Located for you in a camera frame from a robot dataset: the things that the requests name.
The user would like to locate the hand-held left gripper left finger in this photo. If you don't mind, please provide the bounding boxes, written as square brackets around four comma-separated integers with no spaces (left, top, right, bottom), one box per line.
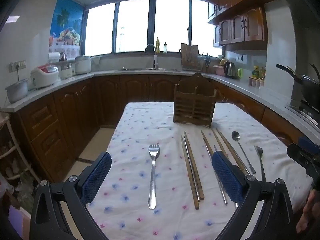
[30,151,112,240]

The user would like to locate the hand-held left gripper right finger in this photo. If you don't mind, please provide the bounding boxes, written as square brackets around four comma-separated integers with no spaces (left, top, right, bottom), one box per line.
[212,150,294,240]

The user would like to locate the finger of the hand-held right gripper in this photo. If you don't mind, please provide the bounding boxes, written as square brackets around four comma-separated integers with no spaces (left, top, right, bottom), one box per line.
[298,137,320,155]
[287,142,317,172]

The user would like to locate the brown wooden chopstick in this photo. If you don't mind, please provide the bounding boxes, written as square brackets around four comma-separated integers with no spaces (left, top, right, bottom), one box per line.
[212,129,247,175]
[215,127,251,175]

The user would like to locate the metal chopstick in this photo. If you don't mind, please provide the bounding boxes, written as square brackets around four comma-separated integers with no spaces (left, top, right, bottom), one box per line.
[201,130,228,205]
[214,145,238,208]

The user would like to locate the wooden utensil holder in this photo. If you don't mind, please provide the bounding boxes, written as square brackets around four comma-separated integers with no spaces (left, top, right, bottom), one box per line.
[173,72,217,128]

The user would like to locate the person's right hand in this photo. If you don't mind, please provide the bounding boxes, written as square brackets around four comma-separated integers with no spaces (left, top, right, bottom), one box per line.
[296,189,320,234]

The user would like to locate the gas stove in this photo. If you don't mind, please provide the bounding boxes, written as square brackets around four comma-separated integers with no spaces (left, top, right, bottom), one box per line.
[285,97,320,128]

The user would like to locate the short metal spoon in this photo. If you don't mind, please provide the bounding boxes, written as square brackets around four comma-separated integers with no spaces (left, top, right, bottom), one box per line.
[254,145,267,183]

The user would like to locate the long metal spoon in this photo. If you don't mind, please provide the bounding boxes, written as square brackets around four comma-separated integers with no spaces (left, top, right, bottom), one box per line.
[231,131,256,174]

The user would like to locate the metal fork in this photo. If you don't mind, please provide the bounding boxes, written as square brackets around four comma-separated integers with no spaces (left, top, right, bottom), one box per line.
[148,144,160,210]

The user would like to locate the black wok pan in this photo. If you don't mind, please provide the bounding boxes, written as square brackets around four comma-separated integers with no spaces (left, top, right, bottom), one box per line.
[276,63,320,98]

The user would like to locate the wooden lower cabinets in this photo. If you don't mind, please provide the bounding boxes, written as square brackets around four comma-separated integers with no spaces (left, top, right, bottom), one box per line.
[10,74,313,188]

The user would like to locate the wooden cabinets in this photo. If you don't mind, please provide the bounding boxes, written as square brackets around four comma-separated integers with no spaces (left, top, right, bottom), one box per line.
[202,0,281,51]
[10,74,313,188]

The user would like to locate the white floral tablecloth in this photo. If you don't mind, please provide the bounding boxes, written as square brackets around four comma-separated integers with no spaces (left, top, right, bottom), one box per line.
[86,102,307,240]

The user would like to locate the seasoning container set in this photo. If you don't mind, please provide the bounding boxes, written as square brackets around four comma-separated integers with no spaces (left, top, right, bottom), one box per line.
[248,77,265,89]

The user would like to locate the white storage rack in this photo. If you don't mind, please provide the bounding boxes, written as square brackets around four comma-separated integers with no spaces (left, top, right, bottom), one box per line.
[0,112,38,182]

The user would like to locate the white kitchen countertop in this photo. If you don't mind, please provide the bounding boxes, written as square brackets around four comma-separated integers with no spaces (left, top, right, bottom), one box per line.
[2,69,320,140]

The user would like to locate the steel electric kettle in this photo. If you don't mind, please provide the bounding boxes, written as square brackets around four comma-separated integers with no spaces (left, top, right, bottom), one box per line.
[223,61,237,79]

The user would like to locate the small white appliance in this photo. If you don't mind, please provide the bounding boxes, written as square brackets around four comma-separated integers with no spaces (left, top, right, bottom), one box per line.
[59,61,76,79]

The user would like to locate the red and white rice cooker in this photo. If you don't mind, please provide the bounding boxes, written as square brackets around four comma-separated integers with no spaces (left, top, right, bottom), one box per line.
[30,64,61,90]

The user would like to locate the grey dish cloth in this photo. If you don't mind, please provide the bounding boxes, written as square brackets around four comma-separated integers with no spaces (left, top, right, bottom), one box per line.
[91,56,101,72]

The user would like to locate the aluminium pot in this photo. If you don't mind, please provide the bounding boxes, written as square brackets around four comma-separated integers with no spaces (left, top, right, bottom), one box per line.
[5,78,29,104]

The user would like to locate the wooden cutting board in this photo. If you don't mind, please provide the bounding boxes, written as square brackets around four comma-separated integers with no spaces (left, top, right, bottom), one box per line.
[180,43,199,68]

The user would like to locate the chrome kitchen faucet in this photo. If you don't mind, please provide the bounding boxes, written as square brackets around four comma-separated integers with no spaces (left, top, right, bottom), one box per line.
[144,44,159,69]

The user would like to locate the wooden upper cabinets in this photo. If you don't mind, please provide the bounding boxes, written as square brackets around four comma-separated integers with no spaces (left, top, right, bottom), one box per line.
[202,0,281,51]

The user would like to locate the kitchen window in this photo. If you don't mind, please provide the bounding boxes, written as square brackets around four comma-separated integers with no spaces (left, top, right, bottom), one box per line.
[84,0,223,57]

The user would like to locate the wall power socket strip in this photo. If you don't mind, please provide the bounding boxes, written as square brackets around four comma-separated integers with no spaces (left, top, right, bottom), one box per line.
[9,60,27,73]

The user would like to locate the tropical fruit wall poster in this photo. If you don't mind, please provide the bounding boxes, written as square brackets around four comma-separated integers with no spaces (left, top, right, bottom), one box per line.
[49,0,84,55]

